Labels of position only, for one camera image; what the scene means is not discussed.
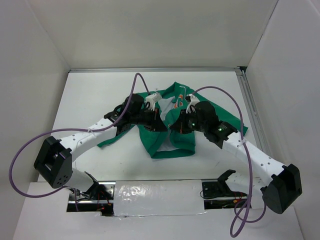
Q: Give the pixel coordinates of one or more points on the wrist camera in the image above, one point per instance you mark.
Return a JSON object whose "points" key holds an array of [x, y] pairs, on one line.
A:
{"points": [[152, 99], [192, 101]]}

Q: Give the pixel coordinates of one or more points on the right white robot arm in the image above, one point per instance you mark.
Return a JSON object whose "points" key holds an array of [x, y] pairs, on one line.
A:
{"points": [[282, 183]]}

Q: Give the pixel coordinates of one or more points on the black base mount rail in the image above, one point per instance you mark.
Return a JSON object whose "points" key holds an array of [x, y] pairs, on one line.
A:
{"points": [[216, 195]]}

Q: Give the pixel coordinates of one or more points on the green zip jacket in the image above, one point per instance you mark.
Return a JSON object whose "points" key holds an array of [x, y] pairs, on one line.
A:
{"points": [[164, 145]]}

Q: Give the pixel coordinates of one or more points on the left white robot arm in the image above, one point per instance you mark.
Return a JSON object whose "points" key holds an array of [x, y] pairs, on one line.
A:
{"points": [[54, 161]]}

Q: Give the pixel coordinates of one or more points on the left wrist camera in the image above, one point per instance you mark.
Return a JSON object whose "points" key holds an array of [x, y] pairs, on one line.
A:
{"points": [[152, 99]]}

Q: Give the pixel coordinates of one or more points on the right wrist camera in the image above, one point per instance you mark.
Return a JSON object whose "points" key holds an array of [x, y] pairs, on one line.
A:
{"points": [[192, 101]]}

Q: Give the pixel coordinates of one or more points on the silver tape sheet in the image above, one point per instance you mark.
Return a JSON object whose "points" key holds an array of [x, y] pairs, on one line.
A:
{"points": [[158, 198]]}

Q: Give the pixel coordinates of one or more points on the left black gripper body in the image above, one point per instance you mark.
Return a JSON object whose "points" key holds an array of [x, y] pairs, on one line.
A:
{"points": [[146, 118]]}

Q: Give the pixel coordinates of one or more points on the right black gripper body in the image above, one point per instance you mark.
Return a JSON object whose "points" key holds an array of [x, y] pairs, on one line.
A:
{"points": [[194, 123]]}

